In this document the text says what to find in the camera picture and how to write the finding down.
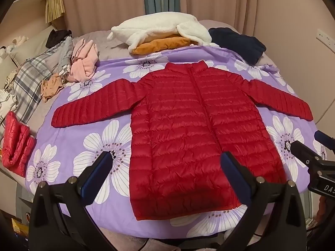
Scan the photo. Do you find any navy fleece garment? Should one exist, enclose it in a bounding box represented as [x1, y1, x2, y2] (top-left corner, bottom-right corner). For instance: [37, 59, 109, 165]
[209, 27, 267, 66]

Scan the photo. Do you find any black cloth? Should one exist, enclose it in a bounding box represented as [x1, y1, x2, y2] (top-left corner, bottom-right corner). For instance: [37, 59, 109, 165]
[46, 29, 73, 48]

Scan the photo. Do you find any grey plaid garment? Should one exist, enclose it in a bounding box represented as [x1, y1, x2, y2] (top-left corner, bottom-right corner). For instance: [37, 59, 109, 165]
[12, 49, 66, 125]

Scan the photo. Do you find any beige pillow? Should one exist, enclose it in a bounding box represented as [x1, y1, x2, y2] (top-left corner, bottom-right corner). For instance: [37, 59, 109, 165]
[10, 27, 57, 66]

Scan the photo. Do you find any beige curtain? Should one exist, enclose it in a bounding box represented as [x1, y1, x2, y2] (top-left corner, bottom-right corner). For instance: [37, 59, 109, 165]
[58, 0, 147, 36]
[179, 0, 265, 36]

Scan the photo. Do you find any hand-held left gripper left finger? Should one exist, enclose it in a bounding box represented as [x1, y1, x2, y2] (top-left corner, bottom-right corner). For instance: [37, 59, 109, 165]
[28, 150, 114, 251]

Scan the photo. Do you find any folded red down jacket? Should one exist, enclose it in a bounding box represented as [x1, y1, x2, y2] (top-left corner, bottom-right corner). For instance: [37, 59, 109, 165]
[2, 111, 36, 178]

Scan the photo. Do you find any grey striped garment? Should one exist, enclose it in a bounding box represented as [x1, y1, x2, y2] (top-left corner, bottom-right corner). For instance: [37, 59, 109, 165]
[53, 36, 75, 79]

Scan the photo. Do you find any white plush toy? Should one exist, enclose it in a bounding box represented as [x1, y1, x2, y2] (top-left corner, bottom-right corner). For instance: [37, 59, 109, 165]
[5, 35, 29, 56]

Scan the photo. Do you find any pink garment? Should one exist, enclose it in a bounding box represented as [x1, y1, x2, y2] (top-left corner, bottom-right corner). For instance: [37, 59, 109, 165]
[67, 39, 99, 83]

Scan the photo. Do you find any white fleece garment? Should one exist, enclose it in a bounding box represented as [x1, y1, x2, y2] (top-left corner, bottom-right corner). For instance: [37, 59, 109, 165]
[107, 13, 220, 52]

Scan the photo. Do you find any orange garment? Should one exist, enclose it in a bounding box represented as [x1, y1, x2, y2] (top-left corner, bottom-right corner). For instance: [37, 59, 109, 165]
[131, 36, 192, 55]

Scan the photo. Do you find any striped fringed cloth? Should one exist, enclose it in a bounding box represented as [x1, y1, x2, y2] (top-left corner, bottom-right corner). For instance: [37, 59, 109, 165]
[45, 0, 66, 24]

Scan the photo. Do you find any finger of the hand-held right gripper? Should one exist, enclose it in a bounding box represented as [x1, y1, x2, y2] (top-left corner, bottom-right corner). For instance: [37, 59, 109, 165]
[314, 130, 335, 147]
[290, 140, 322, 166]

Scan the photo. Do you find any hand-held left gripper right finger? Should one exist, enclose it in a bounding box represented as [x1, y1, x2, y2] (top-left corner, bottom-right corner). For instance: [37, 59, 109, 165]
[220, 152, 307, 251]

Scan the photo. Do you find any white printed pillow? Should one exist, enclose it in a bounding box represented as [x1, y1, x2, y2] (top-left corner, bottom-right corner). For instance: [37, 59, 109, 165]
[0, 65, 19, 134]

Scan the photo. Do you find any tan garment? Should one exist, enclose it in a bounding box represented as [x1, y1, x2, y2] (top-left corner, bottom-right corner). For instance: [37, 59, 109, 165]
[41, 74, 65, 102]

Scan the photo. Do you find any red down jacket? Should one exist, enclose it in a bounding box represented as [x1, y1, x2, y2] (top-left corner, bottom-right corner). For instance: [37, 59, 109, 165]
[51, 60, 314, 220]
[2, 111, 36, 178]

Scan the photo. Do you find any white wall socket strip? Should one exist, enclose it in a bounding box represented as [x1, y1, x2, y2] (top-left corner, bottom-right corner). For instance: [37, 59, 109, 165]
[316, 28, 335, 47]

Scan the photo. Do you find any purple floral blanket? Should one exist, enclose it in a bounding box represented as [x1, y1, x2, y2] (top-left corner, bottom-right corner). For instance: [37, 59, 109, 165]
[25, 44, 327, 239]

